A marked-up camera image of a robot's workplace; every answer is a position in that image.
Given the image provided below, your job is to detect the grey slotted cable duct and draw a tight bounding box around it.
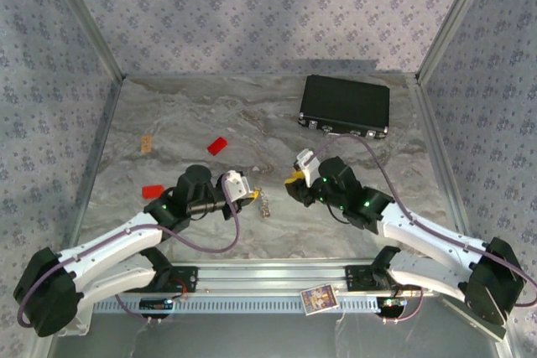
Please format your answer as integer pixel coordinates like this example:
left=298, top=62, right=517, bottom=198
left=91, top=297, right=378, bottom=315

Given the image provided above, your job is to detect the small picture card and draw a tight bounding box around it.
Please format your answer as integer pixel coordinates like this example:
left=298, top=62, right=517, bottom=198
left=300, top=284, right=340, bottom=316

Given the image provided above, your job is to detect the small black controller board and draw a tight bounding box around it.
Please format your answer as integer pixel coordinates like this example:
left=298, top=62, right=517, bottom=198
left=140, top=297, right=175, bottom=313
left=377, top=297, right=408, bottom=313

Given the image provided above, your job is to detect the black hard carrying case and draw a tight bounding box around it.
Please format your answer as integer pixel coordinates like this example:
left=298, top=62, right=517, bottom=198
left=297, top=74, right=391, bottom=141

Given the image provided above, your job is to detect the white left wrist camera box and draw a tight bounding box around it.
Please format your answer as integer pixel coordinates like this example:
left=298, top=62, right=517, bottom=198
left=222, top=169, right=255, bottom=202

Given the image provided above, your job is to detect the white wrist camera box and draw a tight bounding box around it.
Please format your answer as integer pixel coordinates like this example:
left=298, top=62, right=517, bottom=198
left=295, top=147, right=325, bottom=188
left=222, top=169, right=255, bottom=202

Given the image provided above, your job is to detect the aluminium frame side bar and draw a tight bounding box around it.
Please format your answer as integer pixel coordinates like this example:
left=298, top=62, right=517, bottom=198
left=409, top=75, right=471, bottom=229
left=66, top=76, right=125, bottom=250

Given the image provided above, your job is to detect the aluminium frame post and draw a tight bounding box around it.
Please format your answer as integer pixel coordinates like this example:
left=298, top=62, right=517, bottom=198
left=44, top=0, right=127, bottom=80
left=414, top=0, right=498, bottom=85

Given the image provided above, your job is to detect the metal keyring bunch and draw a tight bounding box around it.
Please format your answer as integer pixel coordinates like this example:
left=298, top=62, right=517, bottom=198
left=255, top=187, right=272, bottom=219

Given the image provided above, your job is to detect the aluminium mounting rail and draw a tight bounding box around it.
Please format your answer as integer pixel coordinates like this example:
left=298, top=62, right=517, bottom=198
left=171, top=263, right=433, bottom=297

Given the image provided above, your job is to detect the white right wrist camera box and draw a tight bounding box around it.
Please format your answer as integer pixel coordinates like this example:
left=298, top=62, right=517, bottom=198
left=295, top=147, right=325, bottom=188

